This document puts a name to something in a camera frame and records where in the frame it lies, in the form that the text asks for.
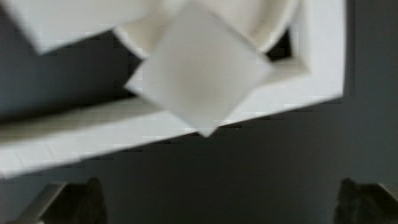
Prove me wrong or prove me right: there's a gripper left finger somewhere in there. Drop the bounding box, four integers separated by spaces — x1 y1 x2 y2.
15 178 106 224

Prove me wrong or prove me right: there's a white stool leg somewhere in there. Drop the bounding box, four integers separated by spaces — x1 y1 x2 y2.
0 0 159 54
124 0 273 136

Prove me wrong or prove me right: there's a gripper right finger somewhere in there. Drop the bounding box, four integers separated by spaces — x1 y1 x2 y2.
332 178 398 224

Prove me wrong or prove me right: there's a white U-shaped fence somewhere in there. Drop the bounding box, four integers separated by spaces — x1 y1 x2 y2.
0 0 346 180

